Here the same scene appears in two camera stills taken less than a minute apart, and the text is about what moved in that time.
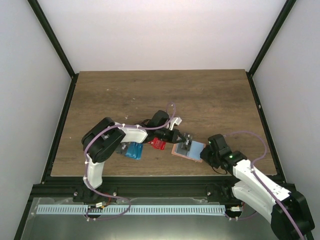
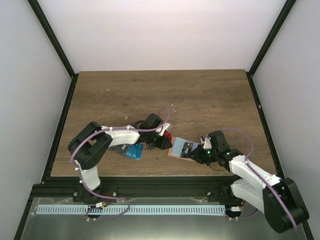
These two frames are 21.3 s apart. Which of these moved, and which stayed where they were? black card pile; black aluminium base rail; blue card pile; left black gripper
Moved: left black gripper
Stayed: black aluminium base rail; black card pile; blue card pile
